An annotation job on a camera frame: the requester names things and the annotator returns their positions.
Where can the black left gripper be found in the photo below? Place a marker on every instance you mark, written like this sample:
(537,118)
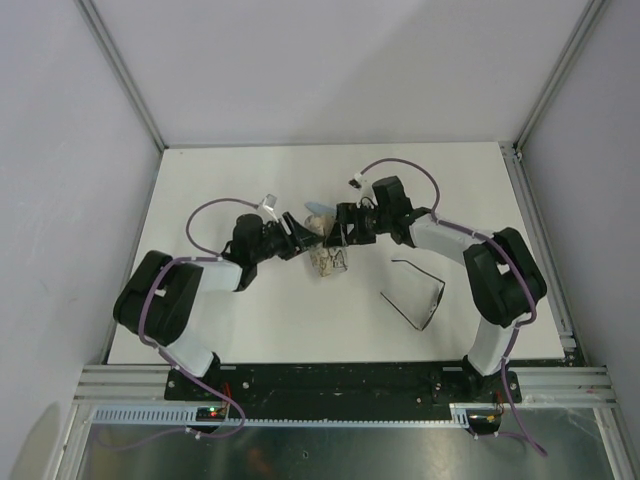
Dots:
(298,241)

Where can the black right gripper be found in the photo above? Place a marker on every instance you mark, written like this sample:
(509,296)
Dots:
(348,213)

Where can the light blue cleaning cloth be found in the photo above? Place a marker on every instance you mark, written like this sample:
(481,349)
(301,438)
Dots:
(319,209)

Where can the map print glasses case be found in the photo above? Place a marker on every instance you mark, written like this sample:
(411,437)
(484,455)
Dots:
(326,261)

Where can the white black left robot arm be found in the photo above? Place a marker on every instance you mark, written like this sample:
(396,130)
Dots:
(157,302)

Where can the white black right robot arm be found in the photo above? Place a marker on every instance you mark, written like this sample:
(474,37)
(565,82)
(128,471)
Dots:
(505,281)

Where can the black aviator sunglasses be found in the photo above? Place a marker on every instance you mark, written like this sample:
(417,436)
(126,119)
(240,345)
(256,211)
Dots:
(414,293)

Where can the reflective metal sheet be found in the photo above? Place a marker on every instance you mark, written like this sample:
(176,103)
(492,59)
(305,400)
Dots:
(573,440)

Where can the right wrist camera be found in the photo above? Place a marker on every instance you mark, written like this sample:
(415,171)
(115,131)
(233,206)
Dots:
(356,181)

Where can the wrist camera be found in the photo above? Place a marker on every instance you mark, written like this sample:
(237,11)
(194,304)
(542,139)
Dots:
(356,181)
(268,204)

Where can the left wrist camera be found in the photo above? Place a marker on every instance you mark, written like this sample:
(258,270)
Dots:
(268,204)

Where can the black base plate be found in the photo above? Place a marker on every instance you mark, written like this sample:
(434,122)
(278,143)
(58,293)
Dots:
(441,382)

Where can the grey slotted cable duct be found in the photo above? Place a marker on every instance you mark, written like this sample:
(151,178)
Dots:
(452,416)

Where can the front aluminium frame rails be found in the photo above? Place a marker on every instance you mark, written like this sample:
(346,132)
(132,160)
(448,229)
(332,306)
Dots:
(569,387)

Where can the aluminium frame rail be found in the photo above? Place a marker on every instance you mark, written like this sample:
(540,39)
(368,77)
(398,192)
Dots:
(117,64)

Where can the right aluminium frame post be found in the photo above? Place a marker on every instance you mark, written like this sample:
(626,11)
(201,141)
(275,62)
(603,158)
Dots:
(585,26)

